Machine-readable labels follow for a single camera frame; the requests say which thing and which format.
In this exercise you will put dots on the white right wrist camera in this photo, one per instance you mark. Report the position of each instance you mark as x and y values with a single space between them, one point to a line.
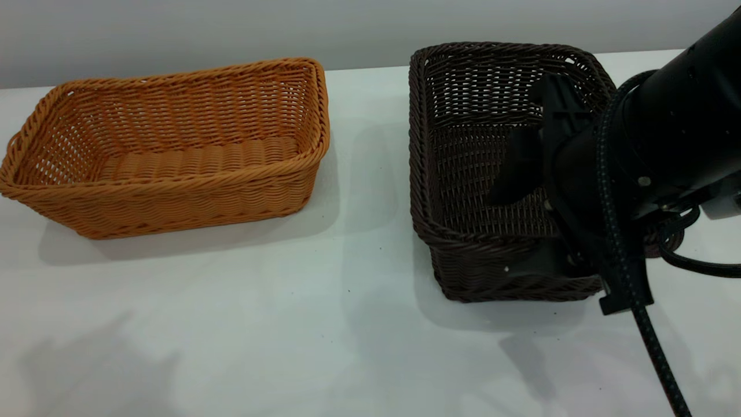
726 205

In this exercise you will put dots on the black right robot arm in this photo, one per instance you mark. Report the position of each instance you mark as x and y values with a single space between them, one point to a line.
683 116

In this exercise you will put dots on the light brown wicker basket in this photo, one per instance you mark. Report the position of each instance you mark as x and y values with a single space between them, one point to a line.
173 202

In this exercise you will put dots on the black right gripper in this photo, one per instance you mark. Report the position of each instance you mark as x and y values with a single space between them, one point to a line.
570 168

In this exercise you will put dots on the dark brown wicker basket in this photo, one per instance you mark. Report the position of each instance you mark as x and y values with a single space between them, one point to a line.
463 174

